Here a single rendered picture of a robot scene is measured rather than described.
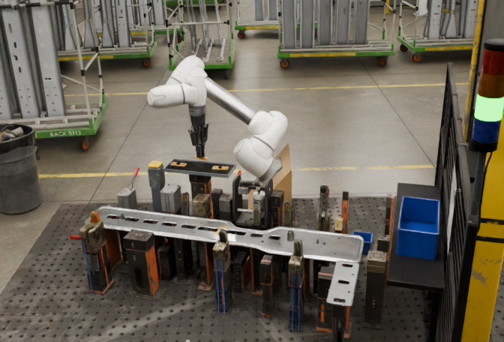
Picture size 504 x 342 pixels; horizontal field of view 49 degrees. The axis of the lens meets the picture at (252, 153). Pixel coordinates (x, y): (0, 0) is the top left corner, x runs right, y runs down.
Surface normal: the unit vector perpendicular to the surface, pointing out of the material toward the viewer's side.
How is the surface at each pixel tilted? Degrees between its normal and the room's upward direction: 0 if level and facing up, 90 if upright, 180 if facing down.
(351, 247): 0
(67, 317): 0
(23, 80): 87
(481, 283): 90
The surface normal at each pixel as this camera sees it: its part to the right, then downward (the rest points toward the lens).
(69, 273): -0.04, -0.92
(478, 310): -0.28, 0.39
